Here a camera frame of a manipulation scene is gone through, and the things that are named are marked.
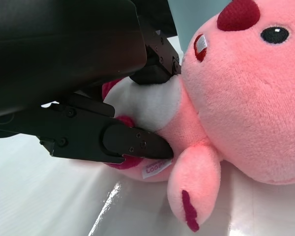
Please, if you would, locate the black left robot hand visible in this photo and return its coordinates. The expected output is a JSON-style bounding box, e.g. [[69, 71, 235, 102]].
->
[[0, 0, 182, 165]]

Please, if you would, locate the teal plastic mug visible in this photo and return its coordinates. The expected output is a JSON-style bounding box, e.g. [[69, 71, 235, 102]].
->
[[168, 0, 236, 54]]

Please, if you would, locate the pink plush beaver doll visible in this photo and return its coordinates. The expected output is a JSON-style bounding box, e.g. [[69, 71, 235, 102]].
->
[[102, 0, 295, 233]]

